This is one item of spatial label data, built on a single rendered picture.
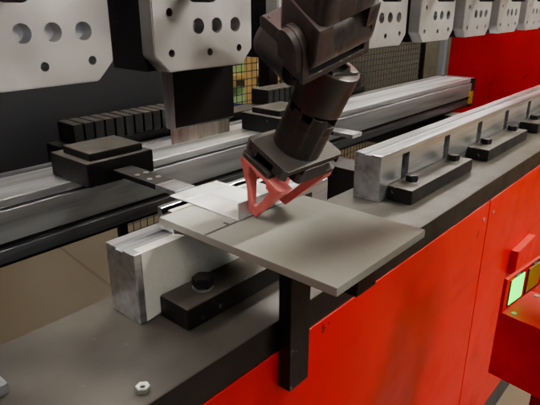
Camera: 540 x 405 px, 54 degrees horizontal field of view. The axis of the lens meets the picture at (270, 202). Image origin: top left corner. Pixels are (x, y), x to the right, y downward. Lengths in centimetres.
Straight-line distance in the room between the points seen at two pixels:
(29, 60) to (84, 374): 32
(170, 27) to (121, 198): 41
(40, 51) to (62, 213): 41
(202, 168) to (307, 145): 49
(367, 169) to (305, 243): 50
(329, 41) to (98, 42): 22
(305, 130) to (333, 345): 37
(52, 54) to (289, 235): 30
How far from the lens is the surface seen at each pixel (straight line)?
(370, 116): 150
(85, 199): 90
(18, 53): 52
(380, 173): 106
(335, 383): 88
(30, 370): 66
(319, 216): 66
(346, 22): 50
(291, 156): 59
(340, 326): 82
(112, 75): 122
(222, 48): 66
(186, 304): 66
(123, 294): 70
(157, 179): 79
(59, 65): 54
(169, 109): 67
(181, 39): 62
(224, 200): 71
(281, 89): 140
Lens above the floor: 125
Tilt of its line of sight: 21 degrees down
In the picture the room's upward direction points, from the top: straight up
